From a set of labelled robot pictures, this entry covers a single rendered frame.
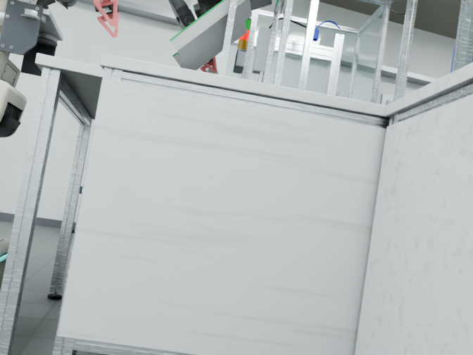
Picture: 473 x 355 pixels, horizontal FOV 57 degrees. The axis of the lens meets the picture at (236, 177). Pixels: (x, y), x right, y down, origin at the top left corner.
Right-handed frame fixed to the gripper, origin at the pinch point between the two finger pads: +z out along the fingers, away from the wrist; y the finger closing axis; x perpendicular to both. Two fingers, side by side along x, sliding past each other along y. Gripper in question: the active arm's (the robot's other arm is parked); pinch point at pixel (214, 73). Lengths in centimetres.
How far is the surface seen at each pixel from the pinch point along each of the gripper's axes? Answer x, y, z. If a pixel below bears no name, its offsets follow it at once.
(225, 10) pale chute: -5, -50, -4
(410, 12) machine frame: -129, 61, 8
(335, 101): -12, -75, 39
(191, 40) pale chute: 8.9, -48.7, -0.8
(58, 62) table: 46, -65, -7
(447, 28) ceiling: -336, 327, 8
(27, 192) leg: 70, -63, 20
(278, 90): 0, -75, 29
